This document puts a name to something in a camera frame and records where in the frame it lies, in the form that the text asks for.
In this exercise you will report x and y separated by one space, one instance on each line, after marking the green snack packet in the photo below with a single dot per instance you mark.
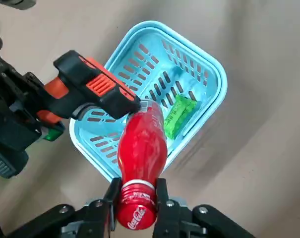
179 116

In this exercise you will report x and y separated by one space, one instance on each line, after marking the red cola bottle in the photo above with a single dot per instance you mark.
142 148

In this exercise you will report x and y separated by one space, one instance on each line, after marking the light blue plastic basket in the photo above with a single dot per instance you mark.
146 26

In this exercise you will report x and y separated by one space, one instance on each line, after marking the black orange barcode scanner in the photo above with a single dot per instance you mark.
90 74

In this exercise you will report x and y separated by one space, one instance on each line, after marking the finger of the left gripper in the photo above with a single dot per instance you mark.
23 86
13 129

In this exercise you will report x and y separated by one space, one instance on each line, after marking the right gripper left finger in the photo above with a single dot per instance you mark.
65 220

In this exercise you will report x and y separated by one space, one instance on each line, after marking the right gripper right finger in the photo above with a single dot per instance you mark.
189 223

